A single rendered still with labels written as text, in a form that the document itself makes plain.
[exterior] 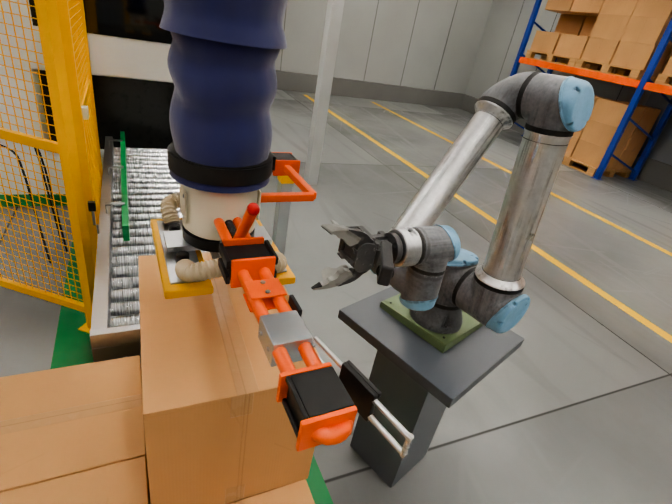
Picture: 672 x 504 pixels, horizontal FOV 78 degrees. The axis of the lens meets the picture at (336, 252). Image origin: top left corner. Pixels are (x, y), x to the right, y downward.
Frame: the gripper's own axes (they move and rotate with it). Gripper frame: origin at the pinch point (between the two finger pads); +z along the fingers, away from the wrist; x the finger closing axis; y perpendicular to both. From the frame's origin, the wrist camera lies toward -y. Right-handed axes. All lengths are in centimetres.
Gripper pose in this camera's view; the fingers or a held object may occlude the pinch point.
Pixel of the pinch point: (316, 260)
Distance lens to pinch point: 84.3
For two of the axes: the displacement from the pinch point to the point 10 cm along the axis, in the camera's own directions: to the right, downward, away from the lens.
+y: -4.2, -5.1, 7.5
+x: 1.6, -8.6, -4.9
